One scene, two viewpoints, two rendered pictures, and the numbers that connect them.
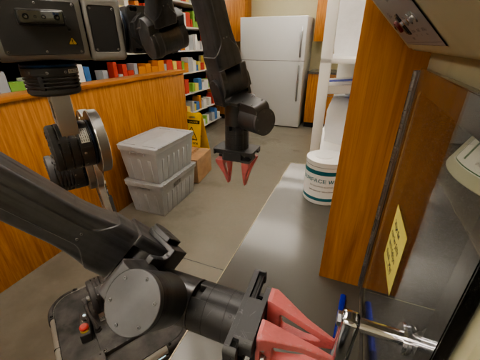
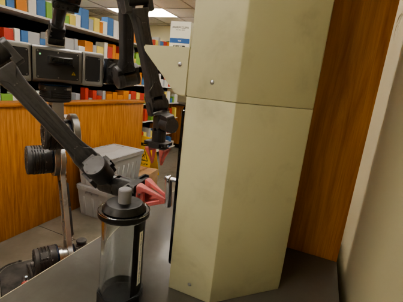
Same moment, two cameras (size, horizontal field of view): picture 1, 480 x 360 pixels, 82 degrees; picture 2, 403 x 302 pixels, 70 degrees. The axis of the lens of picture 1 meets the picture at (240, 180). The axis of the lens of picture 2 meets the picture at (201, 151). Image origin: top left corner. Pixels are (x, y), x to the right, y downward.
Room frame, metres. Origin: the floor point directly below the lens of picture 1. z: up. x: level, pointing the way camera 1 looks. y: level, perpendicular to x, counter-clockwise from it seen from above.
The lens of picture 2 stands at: (-0.53, -0.17, 1.44)
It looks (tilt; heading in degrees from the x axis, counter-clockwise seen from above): 13 degrees down; 0
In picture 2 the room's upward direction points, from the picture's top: 6 degrees clockwise
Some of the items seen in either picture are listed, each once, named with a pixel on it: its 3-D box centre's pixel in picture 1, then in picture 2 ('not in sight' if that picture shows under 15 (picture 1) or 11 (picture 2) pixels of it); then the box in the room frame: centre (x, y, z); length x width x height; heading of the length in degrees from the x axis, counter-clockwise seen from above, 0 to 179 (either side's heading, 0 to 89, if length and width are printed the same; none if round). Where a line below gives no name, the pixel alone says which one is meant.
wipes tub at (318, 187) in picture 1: (324, 176); not in sight; (0.84, -0.28, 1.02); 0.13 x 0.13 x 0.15
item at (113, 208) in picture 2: not in sight; (125, 203); (0.04, -0.02, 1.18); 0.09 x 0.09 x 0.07
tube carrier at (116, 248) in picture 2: not in sight; (122, 252); (0.04, -0.02, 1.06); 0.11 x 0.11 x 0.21
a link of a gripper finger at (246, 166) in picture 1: (240, 166); (159, 153); (0.64, 0.00, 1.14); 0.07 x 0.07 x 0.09; 68
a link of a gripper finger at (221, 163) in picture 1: (233, 166); (155, 153); (0.64, 0.02, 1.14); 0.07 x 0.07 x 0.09; 68
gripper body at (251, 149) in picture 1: (236, 139); (158, 136); (0.64, 0.01, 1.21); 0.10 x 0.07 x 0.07; 68
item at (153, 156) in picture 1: (160, 153); (111, 165); (2.41, 0.74, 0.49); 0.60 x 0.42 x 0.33; 158
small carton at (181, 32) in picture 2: not in sight; (183, 37); (0.19, -0.10, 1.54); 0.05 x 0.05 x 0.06; 73
